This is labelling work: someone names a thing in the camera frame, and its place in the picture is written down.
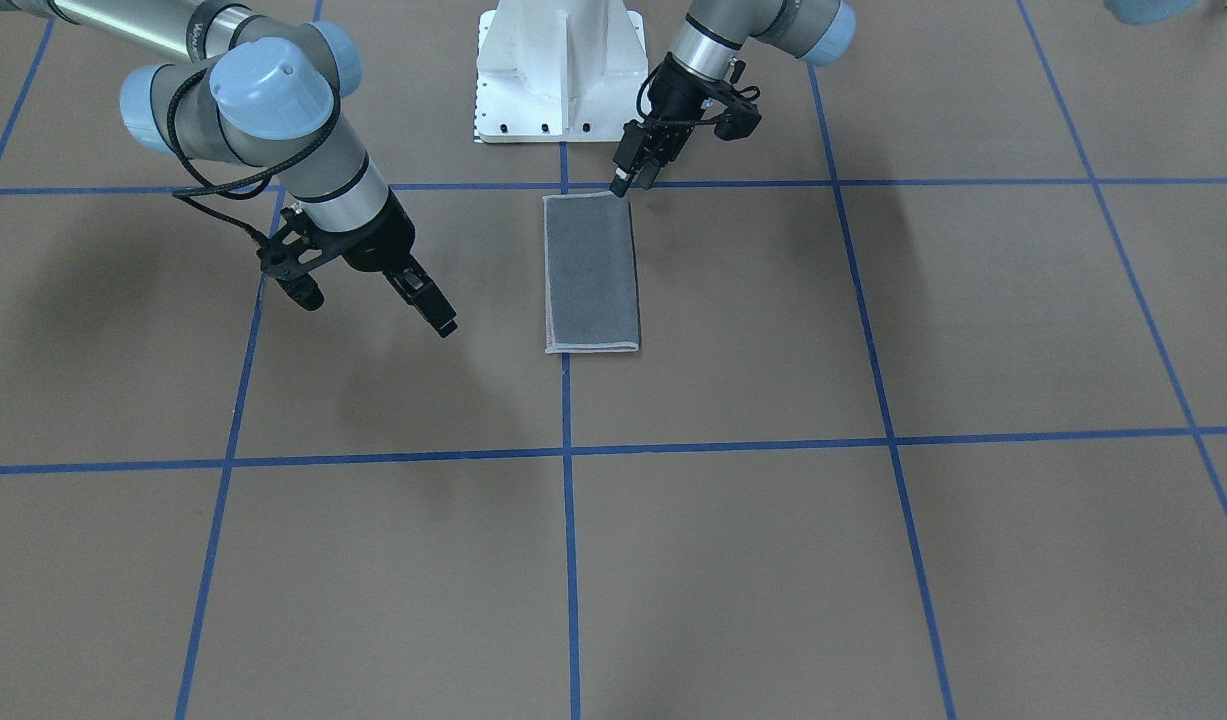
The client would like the pink and grey towel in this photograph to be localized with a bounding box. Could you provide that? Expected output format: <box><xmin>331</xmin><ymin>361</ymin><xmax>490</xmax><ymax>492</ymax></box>
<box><xmin>544</xmin><ymin>191</ymin><xmax>640</xmax><ymax>354</ymax></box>

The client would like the white pedestal column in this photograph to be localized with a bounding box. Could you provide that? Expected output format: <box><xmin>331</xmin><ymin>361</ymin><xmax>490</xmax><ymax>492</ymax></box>
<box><xmin>472</xmin><ymin>1</ymin><xmax>649</xmax><ymax>144</ymax></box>

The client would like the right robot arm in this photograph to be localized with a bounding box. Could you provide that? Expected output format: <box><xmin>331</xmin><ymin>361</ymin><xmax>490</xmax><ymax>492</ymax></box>
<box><xmin>0</xmin><ymin>1</ymin><xmax>456</xmax><ymax>337</ymax></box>

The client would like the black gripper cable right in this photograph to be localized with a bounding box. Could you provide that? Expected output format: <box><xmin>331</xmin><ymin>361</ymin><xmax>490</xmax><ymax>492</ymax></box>
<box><xmin>168</xmin><ymin>65</ymin><xmax>342</xmax><ymax>247</ymax></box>

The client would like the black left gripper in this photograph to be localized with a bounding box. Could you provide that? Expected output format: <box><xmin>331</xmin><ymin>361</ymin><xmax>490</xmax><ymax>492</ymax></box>
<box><xmin>610</xmin><ymin>55</ymin><xmax>719</xmax><ymax>197</ymax></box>

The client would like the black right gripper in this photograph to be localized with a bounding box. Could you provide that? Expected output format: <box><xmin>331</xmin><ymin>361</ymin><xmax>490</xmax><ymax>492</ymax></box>
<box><xmin>342</xmin><ymin>191</ymin><xmax>458</xmax><ymax>339</ymax></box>

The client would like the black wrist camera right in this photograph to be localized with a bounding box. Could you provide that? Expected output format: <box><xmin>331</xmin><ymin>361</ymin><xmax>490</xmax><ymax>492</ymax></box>
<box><xmin>256</xmin><ymin>204</ymin><xmax>353</xmax><ymax>312</ymax></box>

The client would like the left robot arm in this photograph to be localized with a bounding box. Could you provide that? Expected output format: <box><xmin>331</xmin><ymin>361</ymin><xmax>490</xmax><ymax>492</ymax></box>
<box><xmin>609</xmin><ymin>1</ymin><xmax>856</xmax><ymax>199</ymax></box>

